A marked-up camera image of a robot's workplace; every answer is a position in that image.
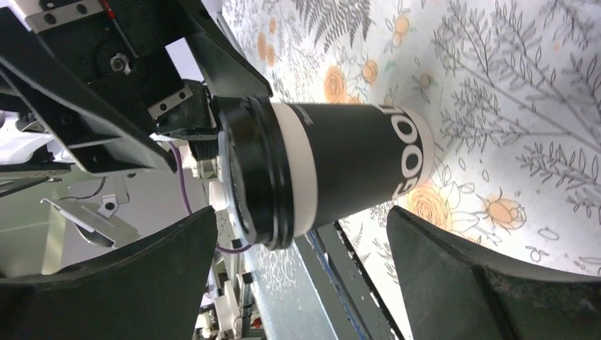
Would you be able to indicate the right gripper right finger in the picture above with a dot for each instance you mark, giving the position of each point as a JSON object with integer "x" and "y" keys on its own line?
{"x": 456, "y": 289}

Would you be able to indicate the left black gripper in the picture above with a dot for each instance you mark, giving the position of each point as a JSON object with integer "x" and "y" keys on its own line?
{"x": 97, "y": 74}

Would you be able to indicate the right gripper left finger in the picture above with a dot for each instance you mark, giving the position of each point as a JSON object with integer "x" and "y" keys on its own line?
{"x": 149, "y": 289}

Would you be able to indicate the black plastic cup lid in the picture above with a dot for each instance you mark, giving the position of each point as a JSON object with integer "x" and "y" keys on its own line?
{"x": 256, "y": 173}

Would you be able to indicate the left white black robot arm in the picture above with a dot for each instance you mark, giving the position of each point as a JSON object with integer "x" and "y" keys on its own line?
{"x": 30, "y": 153}

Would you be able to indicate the floral patterned table mat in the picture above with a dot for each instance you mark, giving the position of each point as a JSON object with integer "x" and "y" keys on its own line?
{"x": 511, "y": 90}

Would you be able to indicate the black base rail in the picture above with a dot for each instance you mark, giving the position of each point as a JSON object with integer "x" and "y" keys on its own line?
{"x": 350, "y": 302}

